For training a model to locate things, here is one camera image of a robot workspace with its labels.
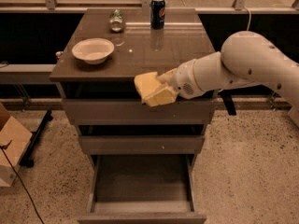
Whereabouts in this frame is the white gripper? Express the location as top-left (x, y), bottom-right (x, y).
top-left (144, 59), bottom-right (205, 106)

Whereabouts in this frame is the yellow sponge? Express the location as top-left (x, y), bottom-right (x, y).
top-left (134, 72), bottom-right (162, 106)

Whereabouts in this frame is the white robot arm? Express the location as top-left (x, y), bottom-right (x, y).
top-left (143, 31), bottom-right (299, 108)

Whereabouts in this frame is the grey drawer cabinet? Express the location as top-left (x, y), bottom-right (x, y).
top-left (49, 7), bottom-right (228, 173)

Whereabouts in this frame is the grey top drawer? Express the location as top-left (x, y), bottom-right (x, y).
top-left (62, 99), bottom-right (216, 125)

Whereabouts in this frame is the grey middle drawer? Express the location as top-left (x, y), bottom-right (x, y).
top-left (78, 135), bottom-right (205, 155)

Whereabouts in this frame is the grey open bottom drawer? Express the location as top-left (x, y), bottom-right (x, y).
top-left (78, 155), bottom-right (206, 224)

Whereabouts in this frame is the blue pepsi can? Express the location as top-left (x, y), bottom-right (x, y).
top-left (150, 0), bottom-right (165, 29)

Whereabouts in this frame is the white bowl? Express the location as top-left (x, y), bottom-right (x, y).
top-left (72, 38), bottom-right (114, 64)

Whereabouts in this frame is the clear glass jar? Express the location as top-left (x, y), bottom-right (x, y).
top-left (109, 9), bottom-right (124, 33)

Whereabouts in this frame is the small metal knob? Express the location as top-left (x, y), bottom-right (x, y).
top-left (55, 51), bottom-right (64, 61)

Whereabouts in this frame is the cardboard box right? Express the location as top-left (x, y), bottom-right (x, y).
top-left (288, 106), bottom-right (299, 127)

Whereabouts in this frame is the cardboard box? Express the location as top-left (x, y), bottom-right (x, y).
top-left (288, 106), bottom-right (299, 127)
top-left (0, 104), bottom-right (32, 187)

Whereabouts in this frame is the black stand leg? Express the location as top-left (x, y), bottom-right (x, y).
top-left (20, 110), bottom-right (52, 168)

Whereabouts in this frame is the white cable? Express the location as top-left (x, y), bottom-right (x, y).
top-left (244, 7), bottom-right (252, 32)

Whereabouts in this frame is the black floor cable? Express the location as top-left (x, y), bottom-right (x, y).
top-left (0, 140), bottom-right (46, 224)

